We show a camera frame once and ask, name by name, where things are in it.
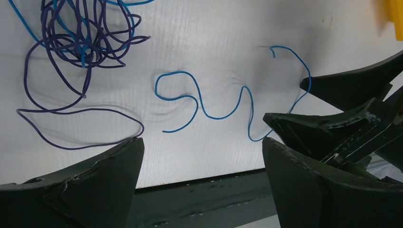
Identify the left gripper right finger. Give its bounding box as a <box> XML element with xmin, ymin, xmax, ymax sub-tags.
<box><xmin>262</xmin><ymin>138</ymin><xmax>403</xmax><ymax>228</ymax></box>

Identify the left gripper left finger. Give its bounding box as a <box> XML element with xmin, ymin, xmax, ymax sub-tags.
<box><xmin>0</xmin><ymin>137</ymin><xmax>144</xmax><ymax>228</ymax></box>

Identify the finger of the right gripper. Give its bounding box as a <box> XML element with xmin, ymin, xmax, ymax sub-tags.
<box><xmin>300</xmin><ymin>51</ymin><xmax>403</xmax><ymax>110</ymax></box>
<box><xmin>263</xmin><ymin>97</ymin><xmax>403</xmax><ymax>164</ymax></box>

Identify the wire bundle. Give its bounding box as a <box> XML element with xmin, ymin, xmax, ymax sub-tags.
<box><xmin>8</xmin><ymin>0</ymin><xmax>156</xmax><ymax>151</ymax></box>

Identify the yellow bin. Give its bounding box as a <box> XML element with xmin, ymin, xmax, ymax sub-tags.
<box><xmin>385</xmin><ymin>0</ymin><xmax>403</xmax><ymax>41</ymax></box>

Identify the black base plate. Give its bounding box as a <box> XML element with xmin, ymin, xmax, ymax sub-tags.
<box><xmin>126</xmin><ymin>169</ymin><xmax>277</xmax><ymax>228</ymax></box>

